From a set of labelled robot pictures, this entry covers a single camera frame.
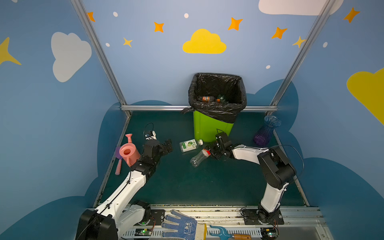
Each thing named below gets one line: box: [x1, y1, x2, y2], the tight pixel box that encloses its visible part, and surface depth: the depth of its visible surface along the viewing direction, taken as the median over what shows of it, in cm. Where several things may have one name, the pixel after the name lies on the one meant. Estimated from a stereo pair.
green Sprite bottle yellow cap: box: [216, 94, 226, 101], surface depth 101 cm
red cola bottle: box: [190, 149, 212, 168], surface depth 94 cm
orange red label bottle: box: [202, 96, 210, 103], surface depth 98 cm
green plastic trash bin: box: [193, 111, 234, 143], surface depth 88 cm
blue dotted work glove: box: [161, 209, 208, 240], surface depth 73 cm
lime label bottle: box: [179, 139, 204, 153], surface depth 100 cm
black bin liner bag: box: [181, 72, 247, 124], surface depth 91 cm
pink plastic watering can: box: [119, 133, 141, 167], surface depth 88 cm
